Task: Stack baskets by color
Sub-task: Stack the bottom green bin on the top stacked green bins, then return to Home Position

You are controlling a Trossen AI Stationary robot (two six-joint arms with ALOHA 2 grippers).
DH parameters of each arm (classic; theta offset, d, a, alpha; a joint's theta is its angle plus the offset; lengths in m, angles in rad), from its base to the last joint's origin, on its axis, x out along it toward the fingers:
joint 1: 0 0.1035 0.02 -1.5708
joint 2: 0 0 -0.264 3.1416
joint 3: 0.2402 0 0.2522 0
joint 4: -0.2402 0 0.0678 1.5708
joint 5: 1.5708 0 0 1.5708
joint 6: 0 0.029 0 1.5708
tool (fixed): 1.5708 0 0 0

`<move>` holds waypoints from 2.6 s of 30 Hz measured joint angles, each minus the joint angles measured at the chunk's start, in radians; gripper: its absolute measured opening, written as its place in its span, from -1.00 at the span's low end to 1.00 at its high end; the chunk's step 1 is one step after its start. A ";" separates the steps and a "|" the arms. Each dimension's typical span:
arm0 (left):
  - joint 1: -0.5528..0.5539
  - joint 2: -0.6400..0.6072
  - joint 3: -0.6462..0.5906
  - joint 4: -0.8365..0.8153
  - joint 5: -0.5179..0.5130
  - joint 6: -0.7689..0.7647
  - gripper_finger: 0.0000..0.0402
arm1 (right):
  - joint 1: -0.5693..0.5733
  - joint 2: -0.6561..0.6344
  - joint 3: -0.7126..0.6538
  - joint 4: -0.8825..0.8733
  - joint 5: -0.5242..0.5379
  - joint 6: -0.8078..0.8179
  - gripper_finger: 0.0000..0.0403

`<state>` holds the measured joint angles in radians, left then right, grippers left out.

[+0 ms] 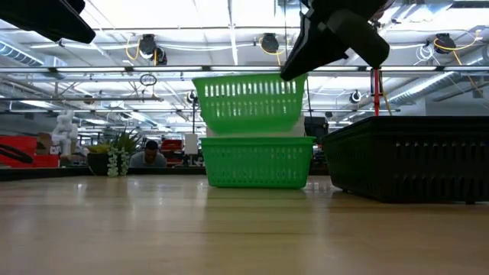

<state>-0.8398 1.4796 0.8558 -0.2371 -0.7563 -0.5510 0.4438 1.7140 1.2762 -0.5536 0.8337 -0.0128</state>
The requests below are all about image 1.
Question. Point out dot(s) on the red crate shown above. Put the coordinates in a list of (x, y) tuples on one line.
[(172, 145)]

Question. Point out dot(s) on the white flower garland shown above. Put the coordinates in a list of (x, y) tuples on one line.
[(112, 162)]

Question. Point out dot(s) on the black table edge rail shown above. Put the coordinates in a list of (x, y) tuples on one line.
[(42, 173)]

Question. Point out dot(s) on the green spiky plant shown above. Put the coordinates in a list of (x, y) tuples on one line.
[(124, 140)]

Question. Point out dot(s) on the red vertical pole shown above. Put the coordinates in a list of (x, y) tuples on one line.
[(376, 91)]

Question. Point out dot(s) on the white plastic basket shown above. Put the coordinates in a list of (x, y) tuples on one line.
[(300, 128)]

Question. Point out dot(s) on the red storage box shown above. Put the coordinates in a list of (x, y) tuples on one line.
[(19, 142)]

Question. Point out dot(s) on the black slotted plastic basket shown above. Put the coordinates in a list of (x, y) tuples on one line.
[(412, 160)]

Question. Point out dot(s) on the green slotted plastic basket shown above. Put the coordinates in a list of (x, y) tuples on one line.
[(256, 164), (248, 103)]

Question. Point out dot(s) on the person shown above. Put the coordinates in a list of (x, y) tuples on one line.
[(149, 154)]

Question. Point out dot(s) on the white rectangular box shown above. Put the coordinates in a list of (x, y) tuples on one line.
[(191, 144)]

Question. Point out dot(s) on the black plant pot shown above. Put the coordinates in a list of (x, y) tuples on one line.
[(97, 163)]

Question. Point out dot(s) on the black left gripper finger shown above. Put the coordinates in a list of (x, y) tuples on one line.
[(77, 4), (42, 17)]

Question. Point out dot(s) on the brown cardboard box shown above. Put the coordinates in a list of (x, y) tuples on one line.
[(45, 139)]

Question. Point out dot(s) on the long ceiling light rail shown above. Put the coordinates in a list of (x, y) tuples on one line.
[(153, 69)]

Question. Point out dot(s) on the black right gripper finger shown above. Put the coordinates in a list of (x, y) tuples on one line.
[(363, 38), (309, 53)]

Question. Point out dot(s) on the black monitor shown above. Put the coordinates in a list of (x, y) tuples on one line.
[(316, 127)]

